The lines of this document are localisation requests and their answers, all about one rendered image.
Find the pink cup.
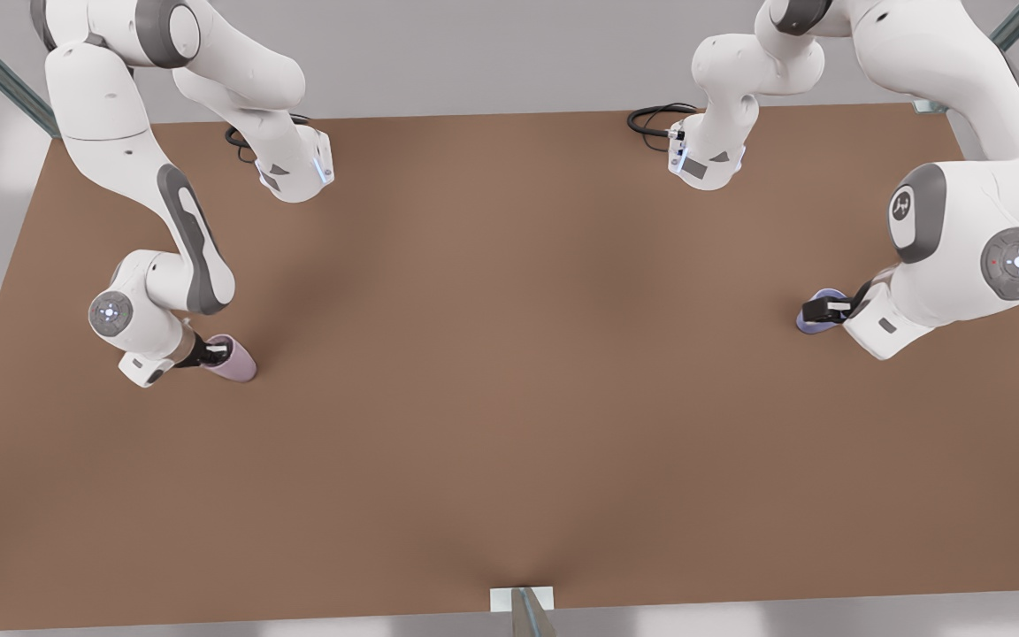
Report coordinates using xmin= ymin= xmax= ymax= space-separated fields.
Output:
xmin=203 ymin=334 xmax=258 ymax=383

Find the black cable loop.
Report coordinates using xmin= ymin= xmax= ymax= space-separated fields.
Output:
xmin=626 ymin=103 xmax=701 ymax=153
xmin=225 ymin=113 xmax=312 ymax=165

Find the purple cup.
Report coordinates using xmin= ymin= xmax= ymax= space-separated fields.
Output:
xmin=795 ymin=288 xmax=852 ymax=335

